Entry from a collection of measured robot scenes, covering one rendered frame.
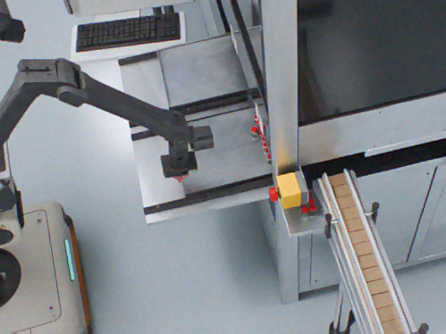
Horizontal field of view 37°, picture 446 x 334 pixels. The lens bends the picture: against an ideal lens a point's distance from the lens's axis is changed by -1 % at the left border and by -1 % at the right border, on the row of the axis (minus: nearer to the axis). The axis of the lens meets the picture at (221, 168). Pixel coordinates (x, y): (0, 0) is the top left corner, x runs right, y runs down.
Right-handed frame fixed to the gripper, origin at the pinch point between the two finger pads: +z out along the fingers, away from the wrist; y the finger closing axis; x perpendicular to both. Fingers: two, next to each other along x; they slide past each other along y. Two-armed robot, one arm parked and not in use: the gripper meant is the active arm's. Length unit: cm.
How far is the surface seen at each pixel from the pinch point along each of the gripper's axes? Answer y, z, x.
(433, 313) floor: 96, 79, -28
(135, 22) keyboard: -4, 8, 80
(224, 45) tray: 25, -1, 53
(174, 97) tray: 4.2, 1.8, 34.6
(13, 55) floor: -67, 99, 167
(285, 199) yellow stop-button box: 26.2, -13.7, -21.4
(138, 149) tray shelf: -10.7, 4.4, 16.9
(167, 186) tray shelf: -3.7, 3.6, 0.6
